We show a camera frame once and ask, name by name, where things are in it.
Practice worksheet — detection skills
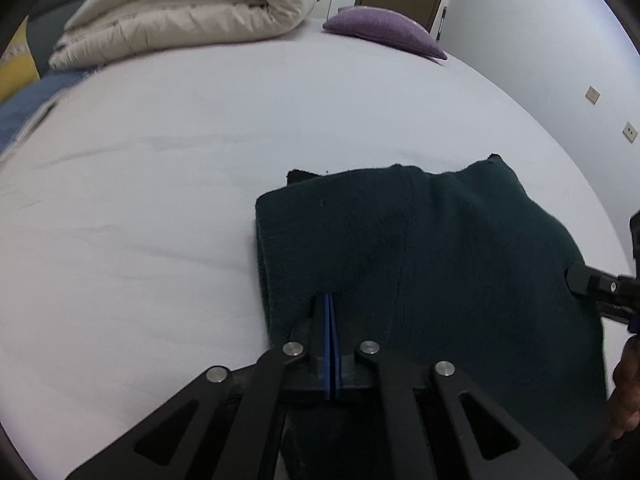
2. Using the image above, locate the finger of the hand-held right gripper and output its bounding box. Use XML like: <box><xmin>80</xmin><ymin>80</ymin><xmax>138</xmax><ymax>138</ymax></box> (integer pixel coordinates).
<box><xmin>565</xmin><ymin>261</ymin><xmax>640</xmax><ymax>325</ymax></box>

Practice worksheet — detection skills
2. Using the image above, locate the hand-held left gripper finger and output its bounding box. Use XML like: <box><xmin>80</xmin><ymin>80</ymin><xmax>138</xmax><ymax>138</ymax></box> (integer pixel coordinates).
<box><xmin>65</xmin><ymin>294</ymin><xmax>332</xmax><ymax>480</ymax></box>
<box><xmin>329</xmin><ymin>294</ymin><xmax>579</xmax><ymax>480</ymax></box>

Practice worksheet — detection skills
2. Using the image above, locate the dark green knit sweater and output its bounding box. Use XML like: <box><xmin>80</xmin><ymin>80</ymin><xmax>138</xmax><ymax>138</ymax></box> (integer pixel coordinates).
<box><xmin>255</xmin><ymin>154</ymin><xmax>609</xmax><ymax>480</ymax></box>

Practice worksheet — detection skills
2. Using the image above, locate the person's right hand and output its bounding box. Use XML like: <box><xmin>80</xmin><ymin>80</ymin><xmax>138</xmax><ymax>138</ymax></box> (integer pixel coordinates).
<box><xmin>611</xmin><ymin>334</ymin><xmax>640</xmax><ymax>442</ymax></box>

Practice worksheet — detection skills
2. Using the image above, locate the white bed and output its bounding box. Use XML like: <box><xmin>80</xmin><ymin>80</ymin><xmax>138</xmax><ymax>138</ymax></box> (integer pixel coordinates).
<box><xmin>0</xmin><ymin>15</ymin><xmax>632</xmax><ymax>473</ymax></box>

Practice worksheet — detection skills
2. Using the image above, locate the purple pillow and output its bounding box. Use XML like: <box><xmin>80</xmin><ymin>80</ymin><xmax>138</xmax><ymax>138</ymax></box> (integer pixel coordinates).
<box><xmin>322</xmin><ymin>6</ymin><xmax>449</xmax><ymax>62</ymax></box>

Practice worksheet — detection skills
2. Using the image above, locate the beige duvet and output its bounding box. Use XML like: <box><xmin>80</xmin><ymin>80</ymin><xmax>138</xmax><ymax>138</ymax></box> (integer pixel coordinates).
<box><xmin>48</xmin><ymin>0</ymin><xmax>321</xmax><ymax>72</ymax></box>

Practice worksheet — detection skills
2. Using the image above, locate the blue blanket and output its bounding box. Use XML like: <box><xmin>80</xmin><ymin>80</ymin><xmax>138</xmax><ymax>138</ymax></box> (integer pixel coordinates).
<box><xmin>0</xmin><ymin>67</ymin><xmax>93</xmax><ymax>148</ymax></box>

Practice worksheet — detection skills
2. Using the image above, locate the yellow cushion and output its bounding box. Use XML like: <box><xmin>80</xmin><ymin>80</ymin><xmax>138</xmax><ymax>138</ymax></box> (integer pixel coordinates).
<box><xmin>0</xmin><ymin>19</ymin><xmax>41</xmax><ymax>104</ymax></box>

